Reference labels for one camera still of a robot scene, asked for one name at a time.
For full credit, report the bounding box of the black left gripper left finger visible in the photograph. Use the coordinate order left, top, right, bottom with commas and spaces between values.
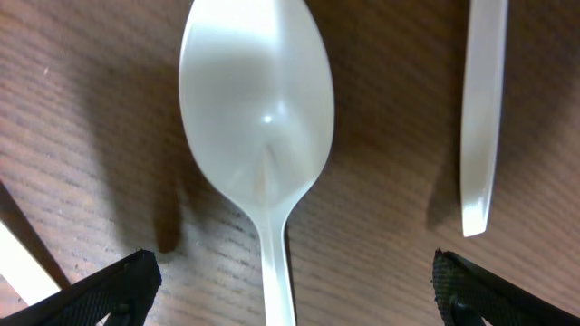
1, 249, 162, 326

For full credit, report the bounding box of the white plastic utensil handle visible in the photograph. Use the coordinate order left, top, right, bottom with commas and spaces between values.
459, 0, 508, 237
179, 0, 334, 325

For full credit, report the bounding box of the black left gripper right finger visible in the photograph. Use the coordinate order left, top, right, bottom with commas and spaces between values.
432, 249, 579, 326

